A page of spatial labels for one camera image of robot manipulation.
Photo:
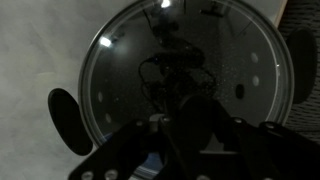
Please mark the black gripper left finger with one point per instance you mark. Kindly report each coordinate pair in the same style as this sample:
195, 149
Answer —
133, 153

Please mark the dark grey patterned sofa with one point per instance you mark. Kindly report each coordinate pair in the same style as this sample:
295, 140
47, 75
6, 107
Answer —
303, 13

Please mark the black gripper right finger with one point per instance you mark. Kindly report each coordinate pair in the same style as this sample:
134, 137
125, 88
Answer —
273, 153

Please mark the black cooking pot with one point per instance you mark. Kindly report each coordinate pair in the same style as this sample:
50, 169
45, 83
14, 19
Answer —
68, 123

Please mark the glass lid with black knob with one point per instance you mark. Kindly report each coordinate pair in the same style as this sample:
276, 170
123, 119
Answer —
126, 66

